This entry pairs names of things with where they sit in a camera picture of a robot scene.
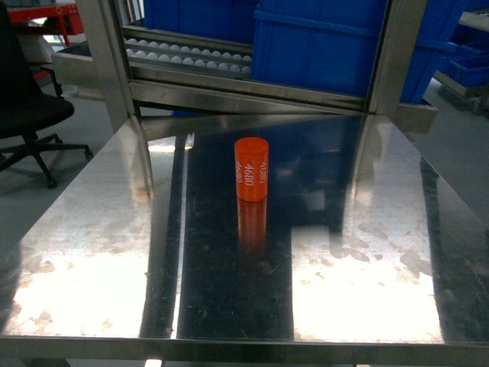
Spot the large blue plastic crate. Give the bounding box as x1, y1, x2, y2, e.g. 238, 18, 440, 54
251, 1, 468, 103

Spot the blue crate rear left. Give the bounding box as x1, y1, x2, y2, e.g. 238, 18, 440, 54
144, 0, 258, 44

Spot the small blue bin right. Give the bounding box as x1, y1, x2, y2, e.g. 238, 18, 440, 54
447, 53, 488, 87

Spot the red metal frame table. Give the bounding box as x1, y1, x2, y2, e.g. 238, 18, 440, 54
1, 1, 84, 47

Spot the orange cylindrical capacitor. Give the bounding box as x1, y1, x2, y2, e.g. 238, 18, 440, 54
234, 137, 269, 202

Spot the black office chair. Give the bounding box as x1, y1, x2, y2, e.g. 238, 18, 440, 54
1, 5, 93, 189

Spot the stainless steel roller rack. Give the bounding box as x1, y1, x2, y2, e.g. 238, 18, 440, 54
53, 1, 437, 133

